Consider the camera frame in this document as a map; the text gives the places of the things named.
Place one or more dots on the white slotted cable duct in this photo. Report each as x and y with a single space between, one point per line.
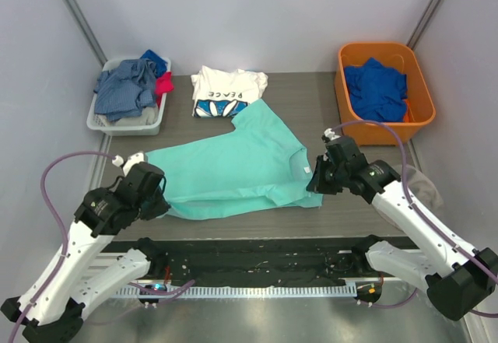
343 291

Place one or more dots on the teal t shirt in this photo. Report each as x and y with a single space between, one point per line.
260 165

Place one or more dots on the grey bucket hat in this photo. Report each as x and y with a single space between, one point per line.
421 188

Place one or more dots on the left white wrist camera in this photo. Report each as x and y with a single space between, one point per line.
125 164

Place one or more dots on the white printed folded t shirt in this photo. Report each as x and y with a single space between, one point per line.
218 93

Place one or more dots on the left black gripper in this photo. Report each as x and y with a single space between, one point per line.
156 206

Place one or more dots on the orange garment in tub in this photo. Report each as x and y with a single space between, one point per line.
408 118

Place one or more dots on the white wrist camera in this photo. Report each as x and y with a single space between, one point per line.
125 164
329 135

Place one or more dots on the blue garment in basket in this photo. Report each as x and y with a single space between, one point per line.
160 65

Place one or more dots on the blue checked shirt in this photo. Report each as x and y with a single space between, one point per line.
125 91

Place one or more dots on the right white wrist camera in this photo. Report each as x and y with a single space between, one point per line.
329 135

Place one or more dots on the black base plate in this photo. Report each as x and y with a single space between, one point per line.
291 262

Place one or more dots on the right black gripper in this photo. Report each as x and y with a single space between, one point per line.
322 176

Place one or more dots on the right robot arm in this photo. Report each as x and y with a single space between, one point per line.
455 276

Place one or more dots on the red garment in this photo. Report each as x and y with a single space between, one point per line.
164 85

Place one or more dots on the orange plastic tub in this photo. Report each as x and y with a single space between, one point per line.
390 54

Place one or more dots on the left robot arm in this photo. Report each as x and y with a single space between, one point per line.
56 306

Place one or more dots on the grey garment in basket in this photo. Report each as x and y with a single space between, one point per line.
148 116

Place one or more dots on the royal blue garment in tub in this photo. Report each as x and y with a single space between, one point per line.
377 92

